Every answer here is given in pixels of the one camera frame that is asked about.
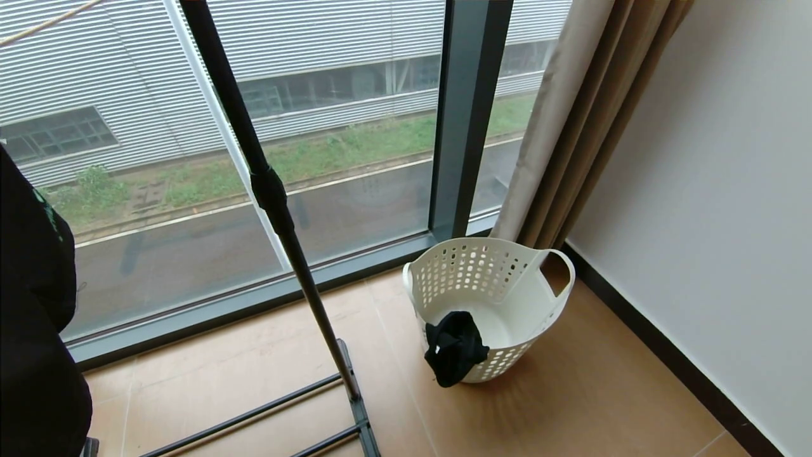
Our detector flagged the black garment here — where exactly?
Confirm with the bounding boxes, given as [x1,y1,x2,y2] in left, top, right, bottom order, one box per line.
[424,310,490,388]

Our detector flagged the black shorts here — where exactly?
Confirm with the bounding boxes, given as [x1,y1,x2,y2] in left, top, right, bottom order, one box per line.
[0,145,93,457]

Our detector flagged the white laundry basket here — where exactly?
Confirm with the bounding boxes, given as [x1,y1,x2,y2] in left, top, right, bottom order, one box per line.
[403,237,576,383]

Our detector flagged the black clothes rack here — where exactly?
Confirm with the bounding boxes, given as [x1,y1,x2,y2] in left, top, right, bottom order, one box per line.
[81,0,381,457]

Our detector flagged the pink clothes hanger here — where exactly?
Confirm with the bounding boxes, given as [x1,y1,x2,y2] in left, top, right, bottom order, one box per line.
[0,0,105,47]

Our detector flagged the beige curtain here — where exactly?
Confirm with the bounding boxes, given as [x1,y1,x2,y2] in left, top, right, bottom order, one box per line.
[488,0,695,251]

